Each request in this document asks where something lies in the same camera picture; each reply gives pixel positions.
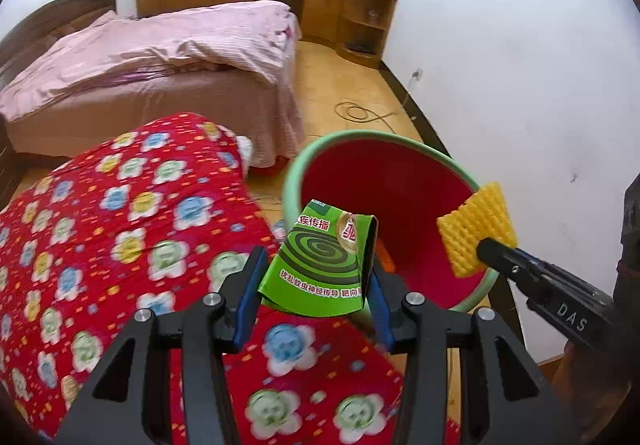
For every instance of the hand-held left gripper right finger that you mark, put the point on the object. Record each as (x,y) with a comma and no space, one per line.
(380,310)

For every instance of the green mosquito coil box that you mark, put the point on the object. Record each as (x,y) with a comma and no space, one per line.
(315,250)

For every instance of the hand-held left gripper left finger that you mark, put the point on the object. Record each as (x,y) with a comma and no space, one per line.
(247,297)

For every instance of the bed with pink blanket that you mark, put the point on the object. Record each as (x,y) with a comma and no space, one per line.
(150,45)

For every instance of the wooden corner shelf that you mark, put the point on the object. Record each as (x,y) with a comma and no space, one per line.
(367,7)

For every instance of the bed mattress with brown sheet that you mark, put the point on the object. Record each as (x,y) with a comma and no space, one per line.
(150,112)

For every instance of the red bin with green rim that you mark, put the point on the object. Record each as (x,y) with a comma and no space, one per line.
(400,190)

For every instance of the wall socket with plug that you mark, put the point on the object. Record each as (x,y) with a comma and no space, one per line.
(417,74)

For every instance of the red flower printed blanket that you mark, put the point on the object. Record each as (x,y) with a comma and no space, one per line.
(125,225)

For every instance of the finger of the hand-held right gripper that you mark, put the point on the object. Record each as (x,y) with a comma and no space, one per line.
(505,257)

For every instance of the wooden headboard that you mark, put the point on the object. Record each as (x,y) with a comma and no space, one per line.
(50,15)

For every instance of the long wooden cabinet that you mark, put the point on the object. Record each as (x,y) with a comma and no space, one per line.
(320,5)

